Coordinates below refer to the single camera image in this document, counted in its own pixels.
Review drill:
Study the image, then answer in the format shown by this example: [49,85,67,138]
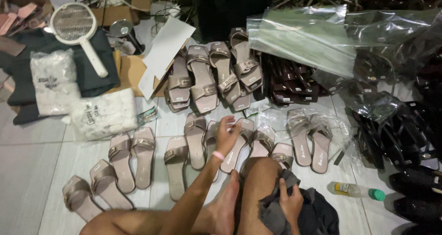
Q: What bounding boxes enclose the person's left hand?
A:
[213,115,243,157]

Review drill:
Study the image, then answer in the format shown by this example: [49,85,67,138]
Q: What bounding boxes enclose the person's right hand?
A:
[279,178,305,226]

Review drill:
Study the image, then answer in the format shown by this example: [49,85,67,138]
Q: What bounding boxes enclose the grey cloth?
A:
[259,169,311,235]

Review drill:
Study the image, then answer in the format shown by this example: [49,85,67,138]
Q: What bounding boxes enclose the single taupe buckle sandal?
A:
[220,118,255,174]

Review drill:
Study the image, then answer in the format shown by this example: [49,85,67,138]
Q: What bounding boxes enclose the person's black shorts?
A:
[296,188,340,235]

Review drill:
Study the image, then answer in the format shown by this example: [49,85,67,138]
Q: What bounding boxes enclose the person's right leg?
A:
[236,157,282,235]

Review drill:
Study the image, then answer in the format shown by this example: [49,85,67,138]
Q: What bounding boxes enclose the person's leg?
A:
[236,157,282,235]
[79,169,241,235]

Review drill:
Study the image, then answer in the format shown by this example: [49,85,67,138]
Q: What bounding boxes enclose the pile of taupe sandals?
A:
[164,28,264,114]

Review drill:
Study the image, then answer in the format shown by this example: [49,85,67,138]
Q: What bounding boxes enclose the plastic bottle with green cap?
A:
[327,181,386,202]

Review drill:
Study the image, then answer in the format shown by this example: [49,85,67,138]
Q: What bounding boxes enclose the small iridescent packet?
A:
[137,106,159,126]

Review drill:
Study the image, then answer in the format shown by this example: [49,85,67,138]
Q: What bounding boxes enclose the pile of dark brown sandals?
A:
[262,53,343,106]

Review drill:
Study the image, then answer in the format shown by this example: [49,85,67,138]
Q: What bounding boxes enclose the crumpled clear plastic bag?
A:
[256,105,362,175]

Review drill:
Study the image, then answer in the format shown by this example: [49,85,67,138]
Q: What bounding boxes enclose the row of taupe sandals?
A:
[62,112,295,222]

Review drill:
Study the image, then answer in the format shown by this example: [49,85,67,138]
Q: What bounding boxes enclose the white paper sheet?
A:
[138,17,197,101]

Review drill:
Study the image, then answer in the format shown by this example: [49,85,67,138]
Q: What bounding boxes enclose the flattened brown cardboard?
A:
[104,38,190,101]

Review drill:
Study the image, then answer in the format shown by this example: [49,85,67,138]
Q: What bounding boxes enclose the person's left leg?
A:
[79,169,241,235]

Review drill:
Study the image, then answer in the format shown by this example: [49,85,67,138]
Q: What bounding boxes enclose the bag of white cotton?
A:
[30,49,82,117]
[68,88,139,142]

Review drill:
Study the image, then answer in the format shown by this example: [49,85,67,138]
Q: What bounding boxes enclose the large clear plastic bags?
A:
[246,5,442,81]

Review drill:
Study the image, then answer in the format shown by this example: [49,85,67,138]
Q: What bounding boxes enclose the black glossy shoe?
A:
[389,165,442,196]
[394,196,442,226]

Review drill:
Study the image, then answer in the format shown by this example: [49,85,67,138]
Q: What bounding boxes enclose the heap of black sandals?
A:
[340,45,442,170]

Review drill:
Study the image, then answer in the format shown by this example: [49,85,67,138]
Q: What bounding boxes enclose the dark folded fabric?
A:
[0,28,121,126]

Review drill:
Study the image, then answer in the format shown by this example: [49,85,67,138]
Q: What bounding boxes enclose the silver-topped black cylinder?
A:
[109,19,145,55]

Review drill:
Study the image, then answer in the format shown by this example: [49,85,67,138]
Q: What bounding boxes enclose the small brown cardboard box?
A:
[90,5,139,27]

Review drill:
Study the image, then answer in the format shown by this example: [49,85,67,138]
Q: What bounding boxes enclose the white electric fly swatter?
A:
[50,2,109,78]

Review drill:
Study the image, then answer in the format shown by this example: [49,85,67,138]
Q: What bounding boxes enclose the pile of pink insoles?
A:
[0,0,53,36]

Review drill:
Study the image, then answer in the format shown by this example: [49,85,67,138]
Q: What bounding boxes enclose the white cables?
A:
[151,0,196,35]

